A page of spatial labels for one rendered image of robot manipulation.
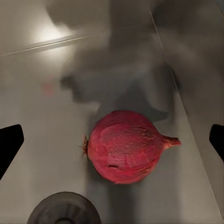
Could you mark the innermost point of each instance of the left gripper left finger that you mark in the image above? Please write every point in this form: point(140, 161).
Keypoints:
point(11, 139)

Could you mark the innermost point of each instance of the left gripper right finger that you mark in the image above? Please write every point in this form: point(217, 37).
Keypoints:
point(217, 139)

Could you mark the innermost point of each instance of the drop in sink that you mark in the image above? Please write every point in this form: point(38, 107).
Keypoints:
point(65, 64)

